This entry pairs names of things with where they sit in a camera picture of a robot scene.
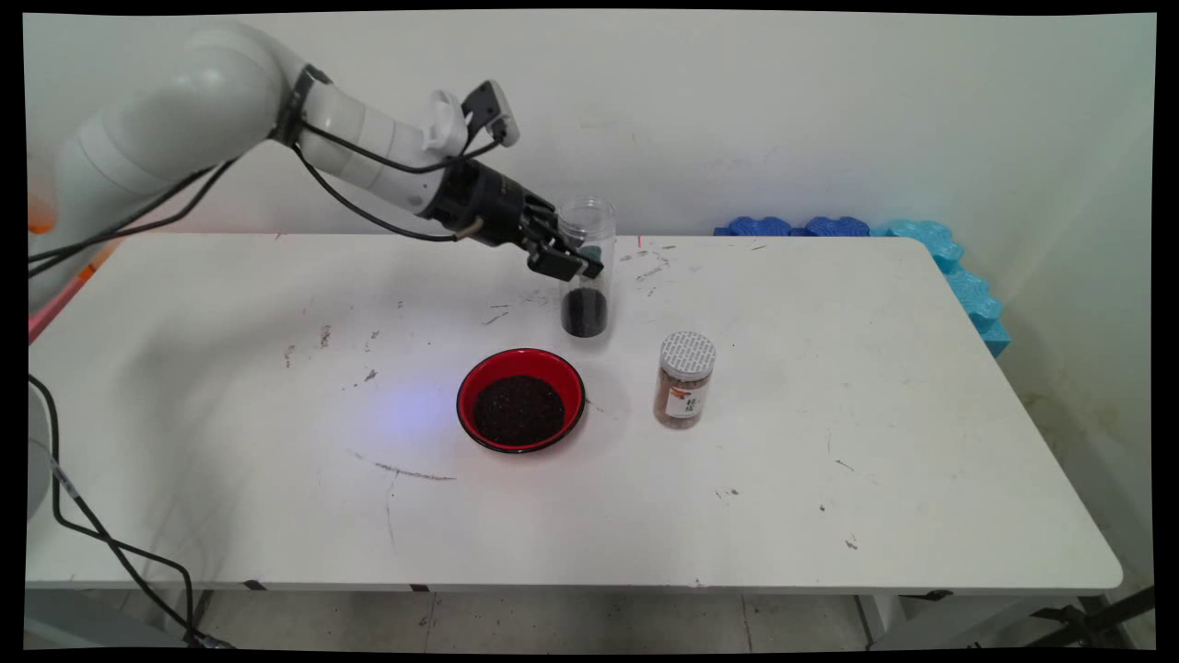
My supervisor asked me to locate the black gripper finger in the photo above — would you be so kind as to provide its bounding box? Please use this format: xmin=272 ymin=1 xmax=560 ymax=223
xmin=527 ymin=240 xmax=605 ymax=283
xmin=529 ymin=206 xmax=578 ymax=249

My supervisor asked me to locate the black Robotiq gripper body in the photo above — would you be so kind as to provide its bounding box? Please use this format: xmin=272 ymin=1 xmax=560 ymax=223
xmin=424 ymin=158 xmax=554 ymax=250

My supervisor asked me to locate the clear jar with black seeds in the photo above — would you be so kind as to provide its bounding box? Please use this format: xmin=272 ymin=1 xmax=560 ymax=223
xmin=556 ymin=196 xmax=616 ymax=340

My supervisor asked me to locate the red bowl with black rim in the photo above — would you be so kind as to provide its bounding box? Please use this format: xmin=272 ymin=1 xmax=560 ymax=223
xmin=457 ymin=348 xmax=587 ymax=454

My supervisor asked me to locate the heap of black seeds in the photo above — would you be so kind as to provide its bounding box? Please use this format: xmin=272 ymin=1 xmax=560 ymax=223
xmin=473 ymin=376 xmax=566 ymax=446

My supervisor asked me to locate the silver lid spice jar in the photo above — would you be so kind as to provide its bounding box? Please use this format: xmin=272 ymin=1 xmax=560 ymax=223
xmin=654 ymin=331 xmax=718 ymax=430

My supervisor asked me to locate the cyan foam mat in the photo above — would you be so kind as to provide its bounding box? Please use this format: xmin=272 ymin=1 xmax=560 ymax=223
xmin=870 ymin=219 xmax=1011 ymax=358

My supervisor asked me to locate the pink box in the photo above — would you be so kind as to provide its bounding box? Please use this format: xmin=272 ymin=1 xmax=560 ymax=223
xmin=28 ymin=267 xmax=98 ymax=343

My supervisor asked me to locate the white table leg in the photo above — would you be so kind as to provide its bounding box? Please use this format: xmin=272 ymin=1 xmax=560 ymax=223
xmin=184 ymin=589 xmax=213 ymax=647
xmin=857 ymin=594 xmax=908 ymax=647

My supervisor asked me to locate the black metal stand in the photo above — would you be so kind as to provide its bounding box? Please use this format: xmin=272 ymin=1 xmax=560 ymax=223
xmin=1027 ymin=585 xmax=1157 ymax=650

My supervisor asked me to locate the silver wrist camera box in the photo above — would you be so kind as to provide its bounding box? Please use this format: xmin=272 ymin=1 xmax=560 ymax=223
xmin=461 ymin=80 xmax=522 ymax=148

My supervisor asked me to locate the black camera cable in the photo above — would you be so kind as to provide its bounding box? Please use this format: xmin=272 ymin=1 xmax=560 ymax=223
xmin=28 ymin=120 xmax=506 ymax=263

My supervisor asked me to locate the black gripper cable tan connector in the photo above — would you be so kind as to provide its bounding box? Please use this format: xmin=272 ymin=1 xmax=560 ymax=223
xmin=28 ymin=143 xmax=485 ymax=277

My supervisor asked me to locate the black cable hanging beside table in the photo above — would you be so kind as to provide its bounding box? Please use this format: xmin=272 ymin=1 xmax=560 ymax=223
xmin=28 ymin=373 xmax=231 ymax=649

